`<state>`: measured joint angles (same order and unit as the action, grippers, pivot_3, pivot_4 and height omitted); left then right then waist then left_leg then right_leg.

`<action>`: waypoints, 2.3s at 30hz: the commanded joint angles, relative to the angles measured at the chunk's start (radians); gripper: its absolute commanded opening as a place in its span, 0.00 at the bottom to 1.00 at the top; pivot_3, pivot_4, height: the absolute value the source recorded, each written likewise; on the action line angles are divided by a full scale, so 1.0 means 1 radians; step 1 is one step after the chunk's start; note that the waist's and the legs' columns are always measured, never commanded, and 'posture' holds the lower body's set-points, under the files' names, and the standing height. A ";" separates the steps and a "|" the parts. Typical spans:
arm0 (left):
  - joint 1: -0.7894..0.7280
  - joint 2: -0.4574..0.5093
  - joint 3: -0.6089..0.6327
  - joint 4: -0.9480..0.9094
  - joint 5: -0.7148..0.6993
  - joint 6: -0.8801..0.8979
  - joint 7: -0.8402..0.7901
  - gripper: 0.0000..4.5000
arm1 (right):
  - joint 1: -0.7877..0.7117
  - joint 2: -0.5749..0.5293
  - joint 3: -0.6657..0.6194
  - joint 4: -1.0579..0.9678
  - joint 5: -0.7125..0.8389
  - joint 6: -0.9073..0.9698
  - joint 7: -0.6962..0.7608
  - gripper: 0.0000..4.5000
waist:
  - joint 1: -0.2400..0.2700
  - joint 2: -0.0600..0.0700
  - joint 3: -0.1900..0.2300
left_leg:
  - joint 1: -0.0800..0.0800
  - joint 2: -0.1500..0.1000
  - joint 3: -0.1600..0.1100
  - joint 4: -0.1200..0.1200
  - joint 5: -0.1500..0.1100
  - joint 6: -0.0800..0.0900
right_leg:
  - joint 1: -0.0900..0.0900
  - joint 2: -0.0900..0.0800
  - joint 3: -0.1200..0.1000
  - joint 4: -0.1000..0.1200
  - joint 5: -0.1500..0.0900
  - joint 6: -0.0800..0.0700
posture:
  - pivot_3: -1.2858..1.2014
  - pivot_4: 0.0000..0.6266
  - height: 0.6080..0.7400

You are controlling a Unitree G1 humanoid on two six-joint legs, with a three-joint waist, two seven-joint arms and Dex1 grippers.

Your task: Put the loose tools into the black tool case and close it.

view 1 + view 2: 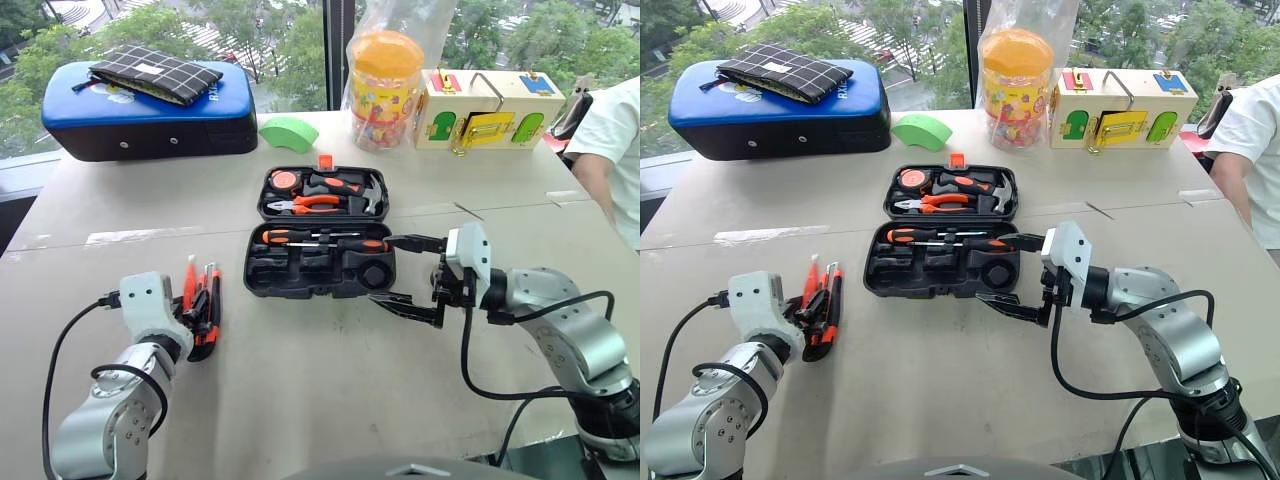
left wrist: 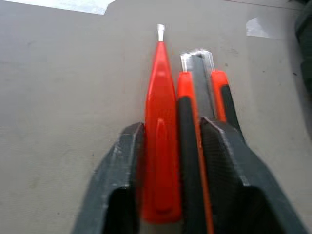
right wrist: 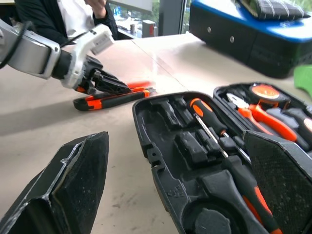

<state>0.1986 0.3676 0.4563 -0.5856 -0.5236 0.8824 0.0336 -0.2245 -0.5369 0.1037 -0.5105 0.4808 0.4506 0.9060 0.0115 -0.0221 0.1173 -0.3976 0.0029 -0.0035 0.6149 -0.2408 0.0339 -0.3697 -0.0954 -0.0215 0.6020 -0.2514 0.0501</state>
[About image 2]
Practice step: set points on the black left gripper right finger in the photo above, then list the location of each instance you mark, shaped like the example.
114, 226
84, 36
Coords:
234, 175

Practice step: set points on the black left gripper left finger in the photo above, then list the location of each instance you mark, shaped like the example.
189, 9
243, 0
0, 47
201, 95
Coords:
114, 175

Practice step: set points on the orange test pen screwdriver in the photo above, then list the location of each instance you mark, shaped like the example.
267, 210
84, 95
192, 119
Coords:
161, 136

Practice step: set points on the orange black utility knife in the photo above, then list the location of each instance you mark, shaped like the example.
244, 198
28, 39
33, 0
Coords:
192, 126

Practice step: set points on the black tool case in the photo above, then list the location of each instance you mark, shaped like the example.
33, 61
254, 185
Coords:
304, 48

